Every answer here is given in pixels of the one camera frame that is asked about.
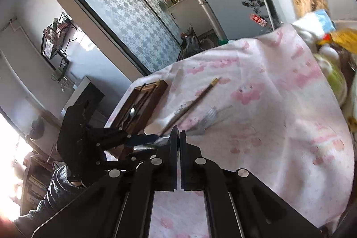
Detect patterned sliding door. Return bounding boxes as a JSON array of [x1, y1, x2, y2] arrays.
[[78, 0, 181, 75]]

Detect white ceramic soup spoon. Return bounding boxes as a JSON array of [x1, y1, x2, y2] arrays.
[[144, 100, 193, 135]]

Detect left forearm grey sleeve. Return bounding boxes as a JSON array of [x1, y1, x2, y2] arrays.
[[14, 166, 85, 237]]

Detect wire wall shelf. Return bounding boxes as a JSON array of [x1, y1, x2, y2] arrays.
[[40, 12, 77, 83]]

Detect pink patterned tablecloth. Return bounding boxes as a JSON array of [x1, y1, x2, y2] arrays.
[[107, 25, 355, 233]]

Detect brown wooden tray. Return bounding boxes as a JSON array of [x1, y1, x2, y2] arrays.
[[107, 79, 170, 160]]

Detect large steel spoon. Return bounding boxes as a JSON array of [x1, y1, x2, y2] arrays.
[[134, 136, 169, 150]]

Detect steel fork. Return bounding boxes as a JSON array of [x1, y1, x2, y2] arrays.
[[186, 105, 233, 136]]

